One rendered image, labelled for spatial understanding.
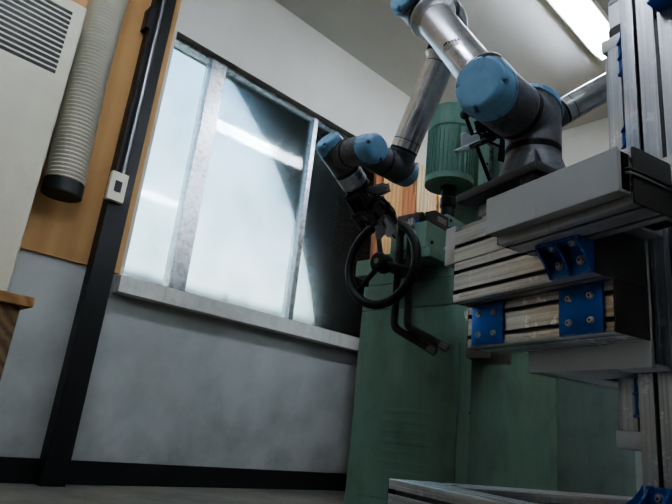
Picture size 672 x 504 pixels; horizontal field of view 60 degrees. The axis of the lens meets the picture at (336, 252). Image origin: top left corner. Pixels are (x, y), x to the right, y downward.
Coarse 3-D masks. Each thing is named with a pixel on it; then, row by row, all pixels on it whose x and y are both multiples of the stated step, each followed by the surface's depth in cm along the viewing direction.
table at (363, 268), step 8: (424, 248) 177; (432, 248) 176; (392, 256) 185; (424, 256) 176; (432, 256) 176; (440, 256) 179; (360, 264) 208; (368, 264) 205; (424, 264) 184; (432, 264) 183; (440, 264) 182; (360, 272) 206; (368, 272) 204
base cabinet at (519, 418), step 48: (384, 336) 190; (384, 384) 184; (432, 384) 172; (480, 384) 167; (528, 384) 189; (384, 432) 179; (432, 432) 167; (480, 432) 164; (528, 432) 185; (384, 480) 174; (432, 480) 163; (480, 480) 161; (528, 480) 180
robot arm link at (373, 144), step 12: (348, 144) 145; (360, 144) 142; (372, 144) 141; (384, 144) 144; (348, 156) 146; (360, 156) 143; (372, 156) 141; (384, 156) 143; (372, 168) 147; (384, 168) 148
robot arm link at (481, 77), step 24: (408, 0) 137; (432, 0) 135; (456, 0) 146; (408, 24) 141; (432, 24) 132; (456, 24) 128; (456, 48) 124; (480, 48) 122; (456, 72) 123; (480, 72) 113; (504, 72) 110; (456, 96) 116; (480, 96) 112; (504, 96) 110; (528, 96) 114; (480, 120) 116; (504, 120) 115; (528, 120) 116
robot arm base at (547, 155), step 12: (516, 144) 120; (528, 144) 118; (540, 144) 118; (552, 144) 118; (516, 156) 119; (528, 156) 117; (540, 156) 116; (552, 156) 117; (504, 168) 120; (516, 168) 117
